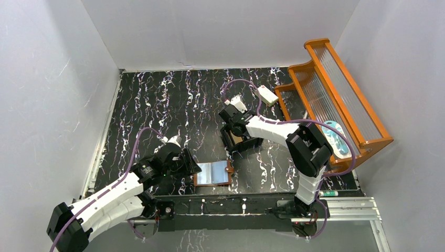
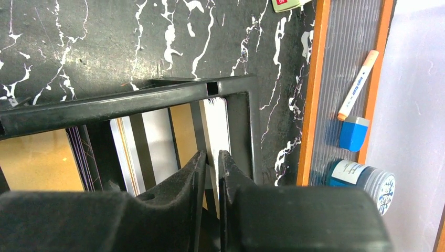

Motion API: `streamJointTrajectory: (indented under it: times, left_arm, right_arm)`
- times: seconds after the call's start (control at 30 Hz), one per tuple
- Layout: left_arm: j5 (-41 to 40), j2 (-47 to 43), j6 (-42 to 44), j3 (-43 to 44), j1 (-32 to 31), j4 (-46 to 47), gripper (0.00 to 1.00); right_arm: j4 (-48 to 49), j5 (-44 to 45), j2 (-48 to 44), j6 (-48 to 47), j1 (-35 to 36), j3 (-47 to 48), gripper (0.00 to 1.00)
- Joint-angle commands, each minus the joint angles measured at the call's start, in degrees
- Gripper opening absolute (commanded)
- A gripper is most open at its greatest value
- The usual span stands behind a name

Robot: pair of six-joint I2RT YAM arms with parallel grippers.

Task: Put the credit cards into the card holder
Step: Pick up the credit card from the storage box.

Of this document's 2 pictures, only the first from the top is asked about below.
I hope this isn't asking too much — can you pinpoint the black card tray box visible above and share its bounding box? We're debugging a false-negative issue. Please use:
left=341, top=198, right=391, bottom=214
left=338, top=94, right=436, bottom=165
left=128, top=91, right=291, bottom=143
left=220, top=126, right=263, bottom=154

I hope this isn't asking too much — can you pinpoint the orange leather card holder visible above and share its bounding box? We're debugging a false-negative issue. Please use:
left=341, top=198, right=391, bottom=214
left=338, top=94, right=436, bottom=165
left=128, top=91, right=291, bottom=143
left=194, top=160, right=235, bottom=186

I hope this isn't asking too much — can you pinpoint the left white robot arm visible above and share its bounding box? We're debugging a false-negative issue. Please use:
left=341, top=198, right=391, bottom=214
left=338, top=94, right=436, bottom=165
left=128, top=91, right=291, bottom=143
left=46, top=142, right=201, bottom=251

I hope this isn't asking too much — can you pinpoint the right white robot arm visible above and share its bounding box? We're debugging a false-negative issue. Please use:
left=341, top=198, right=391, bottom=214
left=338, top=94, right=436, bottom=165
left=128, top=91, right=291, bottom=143
left=218, top=104, right=333, bottom=217

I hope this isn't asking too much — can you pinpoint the white rectangular box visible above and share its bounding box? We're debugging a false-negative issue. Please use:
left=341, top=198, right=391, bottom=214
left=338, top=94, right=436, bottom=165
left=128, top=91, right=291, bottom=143
left=257, top=85, right=279, bottom=107

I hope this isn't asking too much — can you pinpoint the orange wooden shelf rack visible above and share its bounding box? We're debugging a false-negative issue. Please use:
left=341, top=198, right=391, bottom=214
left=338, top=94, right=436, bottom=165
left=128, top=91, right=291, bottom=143
left=274, top=38, right=394, bottom=166

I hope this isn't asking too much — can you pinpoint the blue blister pack item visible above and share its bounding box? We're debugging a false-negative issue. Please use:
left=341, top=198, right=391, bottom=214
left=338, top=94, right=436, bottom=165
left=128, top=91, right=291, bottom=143
left=322, top=120, right=352, bottom=159

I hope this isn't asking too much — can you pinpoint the green marker pen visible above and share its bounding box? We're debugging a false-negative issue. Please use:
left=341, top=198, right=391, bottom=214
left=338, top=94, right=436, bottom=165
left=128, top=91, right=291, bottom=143
left=319, top=191, right=339, bottom=197

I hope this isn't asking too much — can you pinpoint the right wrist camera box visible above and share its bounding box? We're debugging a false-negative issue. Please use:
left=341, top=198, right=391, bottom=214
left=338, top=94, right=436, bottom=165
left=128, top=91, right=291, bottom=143
left=224, top=94, right=247, bottom=113

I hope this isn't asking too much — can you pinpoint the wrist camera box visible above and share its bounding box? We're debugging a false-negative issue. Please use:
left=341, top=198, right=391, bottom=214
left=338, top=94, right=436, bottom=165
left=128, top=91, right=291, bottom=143
left=224, top=94, right=247, bottom=113
left=161, top=135, right=182, bottom=147

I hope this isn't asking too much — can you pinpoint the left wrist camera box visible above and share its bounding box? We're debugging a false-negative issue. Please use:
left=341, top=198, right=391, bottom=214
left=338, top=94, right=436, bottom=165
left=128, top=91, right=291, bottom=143
left=161, top=135, right=182, bottom=147

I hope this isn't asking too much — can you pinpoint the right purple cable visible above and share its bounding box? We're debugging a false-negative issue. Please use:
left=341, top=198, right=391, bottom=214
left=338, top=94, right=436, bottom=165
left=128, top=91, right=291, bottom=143
left=222, top=79, right=357, bottom=175

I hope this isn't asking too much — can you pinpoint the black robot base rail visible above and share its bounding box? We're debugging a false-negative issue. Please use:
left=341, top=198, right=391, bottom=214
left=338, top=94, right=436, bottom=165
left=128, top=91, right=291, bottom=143
left=157, top=192, right=309, bottom=232

